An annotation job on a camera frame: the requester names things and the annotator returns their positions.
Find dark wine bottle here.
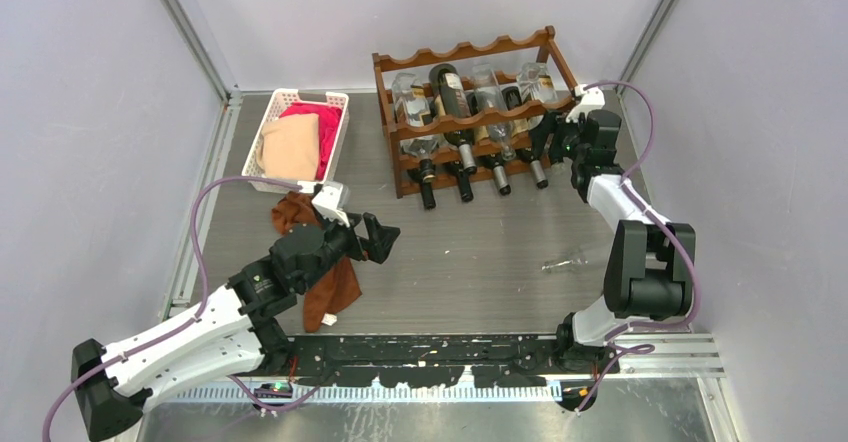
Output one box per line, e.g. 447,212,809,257
466,91,513,196

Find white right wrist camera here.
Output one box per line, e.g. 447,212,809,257
566,84,606,123

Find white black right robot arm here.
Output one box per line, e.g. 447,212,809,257
551,109,695,373

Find white plastic basket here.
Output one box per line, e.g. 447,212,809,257
241,88,349,193

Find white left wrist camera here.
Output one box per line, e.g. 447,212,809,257
298,181,350,227

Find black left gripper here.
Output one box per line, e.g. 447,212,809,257
298,210,399,292

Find brown wooden wine rack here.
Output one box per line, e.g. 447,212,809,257
371,25,584,200

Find peach folded cloth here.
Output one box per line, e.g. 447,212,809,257
257,113,320,180

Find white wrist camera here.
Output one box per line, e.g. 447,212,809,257
566,84,606,123
298,181,350,227

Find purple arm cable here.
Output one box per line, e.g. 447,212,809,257
42,175,319,442
576,80,702,414

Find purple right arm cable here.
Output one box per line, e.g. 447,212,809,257
576,80,702,414

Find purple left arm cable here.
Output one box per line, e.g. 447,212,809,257
42,175,319,442

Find brown towel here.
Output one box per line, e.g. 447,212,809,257
271,192,362,333

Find dark bottle white label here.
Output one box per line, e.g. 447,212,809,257
443,161,474,203

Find pink folded cloth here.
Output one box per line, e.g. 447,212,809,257
278,102,342,180

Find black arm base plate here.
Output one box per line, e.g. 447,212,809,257
228,332,621,391

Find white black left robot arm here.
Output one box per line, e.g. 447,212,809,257
72,213,401,441

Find green bottle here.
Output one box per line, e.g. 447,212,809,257
429,63,477,175

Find clear bottle brown label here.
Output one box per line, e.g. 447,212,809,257
392,72,439,160

